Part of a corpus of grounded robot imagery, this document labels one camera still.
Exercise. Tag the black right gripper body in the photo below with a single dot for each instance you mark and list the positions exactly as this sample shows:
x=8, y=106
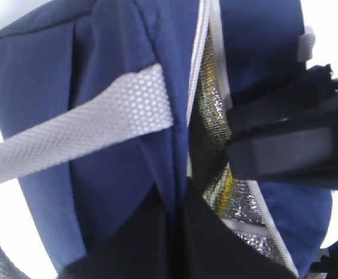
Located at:
x=321, y=81

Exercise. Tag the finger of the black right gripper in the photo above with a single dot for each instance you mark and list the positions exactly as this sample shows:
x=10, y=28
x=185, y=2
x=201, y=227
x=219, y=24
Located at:
x=291, y=107
x=304, y=157

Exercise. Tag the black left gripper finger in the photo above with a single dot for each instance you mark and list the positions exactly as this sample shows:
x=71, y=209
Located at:
x=144, y=228

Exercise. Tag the navy blue lunch bag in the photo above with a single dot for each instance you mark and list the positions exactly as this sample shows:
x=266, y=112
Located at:
x=92, y=90

